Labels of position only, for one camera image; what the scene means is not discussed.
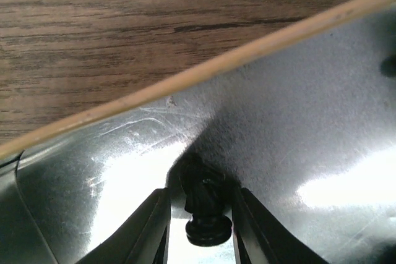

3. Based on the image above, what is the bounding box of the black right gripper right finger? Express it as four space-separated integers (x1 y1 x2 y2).
232 187 326 263

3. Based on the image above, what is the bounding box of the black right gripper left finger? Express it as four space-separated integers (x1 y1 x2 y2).
79 188 171 263

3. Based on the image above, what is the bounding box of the black knight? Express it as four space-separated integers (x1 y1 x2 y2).
179 153 232 247

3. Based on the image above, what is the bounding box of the black chess piece right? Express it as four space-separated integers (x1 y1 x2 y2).
380 55 396 78

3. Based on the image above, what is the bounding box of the tan metal tray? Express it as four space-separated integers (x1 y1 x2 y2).
1 0 395 263

